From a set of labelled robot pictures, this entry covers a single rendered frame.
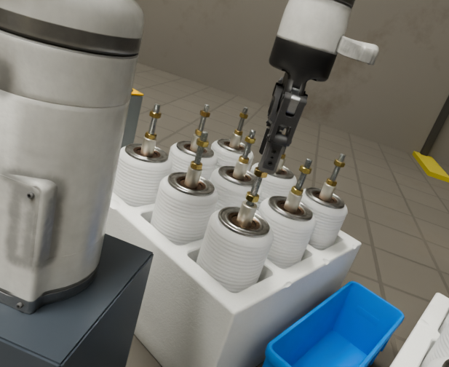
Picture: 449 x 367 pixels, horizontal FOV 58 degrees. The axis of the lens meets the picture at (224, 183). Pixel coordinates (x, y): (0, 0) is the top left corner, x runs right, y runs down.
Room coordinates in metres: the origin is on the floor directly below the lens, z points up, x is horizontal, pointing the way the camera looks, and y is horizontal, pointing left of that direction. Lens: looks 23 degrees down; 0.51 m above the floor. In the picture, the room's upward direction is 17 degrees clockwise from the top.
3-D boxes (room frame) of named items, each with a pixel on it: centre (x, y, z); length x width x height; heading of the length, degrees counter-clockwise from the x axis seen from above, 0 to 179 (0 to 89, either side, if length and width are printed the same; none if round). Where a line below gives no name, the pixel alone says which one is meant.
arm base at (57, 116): (0.25, 0.12, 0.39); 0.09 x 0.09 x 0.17; 82
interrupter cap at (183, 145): (0.75, 0.07, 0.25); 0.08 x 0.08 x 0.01
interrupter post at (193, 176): (0.58, 0.05, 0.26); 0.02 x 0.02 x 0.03
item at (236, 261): (0.51, -0.04, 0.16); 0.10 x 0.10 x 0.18
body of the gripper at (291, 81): (0.51, -0.05, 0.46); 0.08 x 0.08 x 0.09
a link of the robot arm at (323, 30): (0.51, -0.06, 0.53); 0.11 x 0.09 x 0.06; 91
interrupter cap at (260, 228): (0.51, -0.04, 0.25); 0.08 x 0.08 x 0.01
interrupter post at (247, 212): (0.51, -0.04, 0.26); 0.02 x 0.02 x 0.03
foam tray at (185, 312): (0.68, -0.02, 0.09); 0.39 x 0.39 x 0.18; 53
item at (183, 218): (0.58, 0.05, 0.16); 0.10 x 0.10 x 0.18
